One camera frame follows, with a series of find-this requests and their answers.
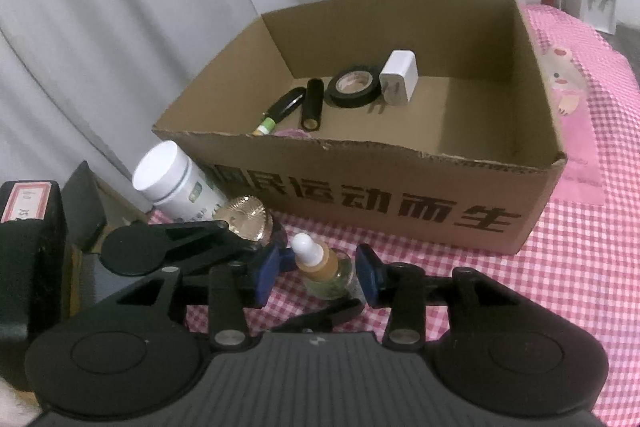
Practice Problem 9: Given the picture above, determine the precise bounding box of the white curtain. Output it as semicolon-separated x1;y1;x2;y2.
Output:
0;0;326;228

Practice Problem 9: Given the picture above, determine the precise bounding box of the black-capped green tube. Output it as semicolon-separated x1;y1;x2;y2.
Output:
251;88;307;138

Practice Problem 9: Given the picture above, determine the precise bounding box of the brown cardboard box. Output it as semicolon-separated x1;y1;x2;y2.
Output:
152;0;568;255

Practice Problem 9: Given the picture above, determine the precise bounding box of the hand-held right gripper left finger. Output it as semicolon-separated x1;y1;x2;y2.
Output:
116;247;278;352

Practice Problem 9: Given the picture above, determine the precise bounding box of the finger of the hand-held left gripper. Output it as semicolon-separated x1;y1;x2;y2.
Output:
273;299;363;334
102;220;296;275

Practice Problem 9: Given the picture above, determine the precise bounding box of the black tape roll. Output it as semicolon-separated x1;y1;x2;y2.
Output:
323;65;382;109

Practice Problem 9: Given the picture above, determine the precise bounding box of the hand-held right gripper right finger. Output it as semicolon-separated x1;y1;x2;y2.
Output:
356;245;507;349

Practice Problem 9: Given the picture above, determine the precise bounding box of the white plastic bottle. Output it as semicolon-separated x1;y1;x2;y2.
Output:
132;140;233;225

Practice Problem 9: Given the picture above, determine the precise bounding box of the white charger plug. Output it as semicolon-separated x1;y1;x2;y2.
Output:
378;50;420;108

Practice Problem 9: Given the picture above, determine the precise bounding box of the pink checkered tablecloth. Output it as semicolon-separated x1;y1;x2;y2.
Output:
185;4;640;413

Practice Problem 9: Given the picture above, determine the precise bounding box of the black cylinder tube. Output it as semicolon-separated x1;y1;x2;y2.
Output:
299;78;325;131

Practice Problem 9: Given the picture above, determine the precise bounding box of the green glass dropper bottle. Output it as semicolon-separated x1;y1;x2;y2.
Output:
291;233;357;300

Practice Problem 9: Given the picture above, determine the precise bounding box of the dark jar with gold lid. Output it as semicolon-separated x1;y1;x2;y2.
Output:
220;195;288;245

